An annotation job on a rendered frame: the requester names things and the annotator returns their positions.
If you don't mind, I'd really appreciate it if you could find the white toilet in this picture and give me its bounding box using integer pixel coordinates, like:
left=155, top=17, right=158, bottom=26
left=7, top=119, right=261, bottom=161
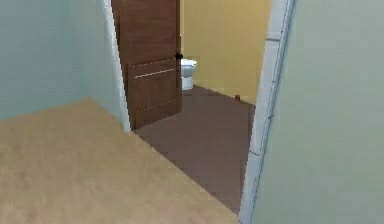
left=180, top=58, right=198, bottom=91

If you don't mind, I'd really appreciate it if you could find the brown wooden room door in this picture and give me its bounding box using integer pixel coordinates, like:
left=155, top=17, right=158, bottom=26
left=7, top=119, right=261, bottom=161
left=110, top=0, right=184, bottom=131

